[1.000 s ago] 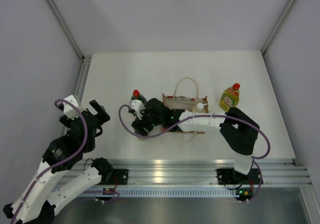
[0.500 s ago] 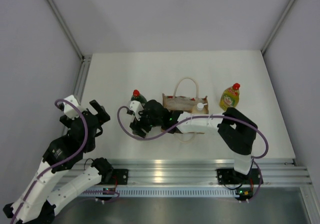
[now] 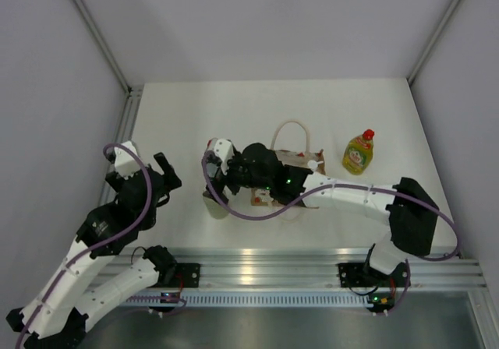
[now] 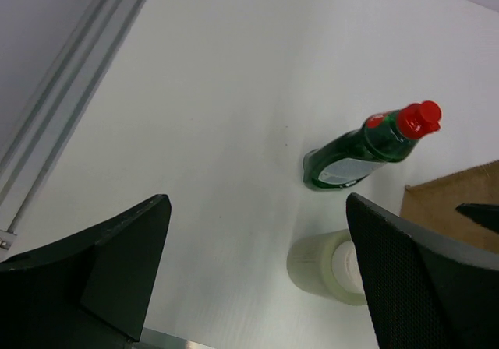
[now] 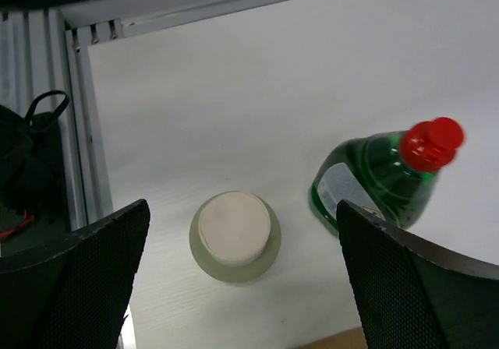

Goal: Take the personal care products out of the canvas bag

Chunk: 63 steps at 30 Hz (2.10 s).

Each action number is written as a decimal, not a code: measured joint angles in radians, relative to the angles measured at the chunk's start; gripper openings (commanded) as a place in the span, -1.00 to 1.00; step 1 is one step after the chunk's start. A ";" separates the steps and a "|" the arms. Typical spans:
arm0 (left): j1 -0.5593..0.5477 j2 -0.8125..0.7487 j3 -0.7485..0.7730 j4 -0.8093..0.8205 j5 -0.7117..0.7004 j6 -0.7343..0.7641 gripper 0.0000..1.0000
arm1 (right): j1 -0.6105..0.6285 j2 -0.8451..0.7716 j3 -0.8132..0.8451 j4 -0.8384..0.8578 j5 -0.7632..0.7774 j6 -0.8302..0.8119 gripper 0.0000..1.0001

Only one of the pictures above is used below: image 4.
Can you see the dark green red-capped bottle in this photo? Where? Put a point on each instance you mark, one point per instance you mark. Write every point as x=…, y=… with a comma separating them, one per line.
x=384, y=138

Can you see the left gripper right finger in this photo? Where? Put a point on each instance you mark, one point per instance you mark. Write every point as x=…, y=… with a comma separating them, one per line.
x=423, y=289

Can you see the left aluminium frame post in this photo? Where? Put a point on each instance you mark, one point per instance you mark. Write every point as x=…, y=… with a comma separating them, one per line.
x=56, y=103

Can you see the burlap watermelon canvas bag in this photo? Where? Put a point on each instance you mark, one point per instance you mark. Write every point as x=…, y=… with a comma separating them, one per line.
x=432, y=204

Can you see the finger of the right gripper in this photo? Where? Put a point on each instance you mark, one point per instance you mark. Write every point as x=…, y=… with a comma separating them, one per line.
x=485, y=215

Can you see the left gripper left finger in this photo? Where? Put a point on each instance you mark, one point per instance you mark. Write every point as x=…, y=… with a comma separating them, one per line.
x=91, y=289

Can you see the pale green white-capped bottle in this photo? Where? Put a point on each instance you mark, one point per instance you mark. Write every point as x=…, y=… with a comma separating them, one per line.
x=326, y=265

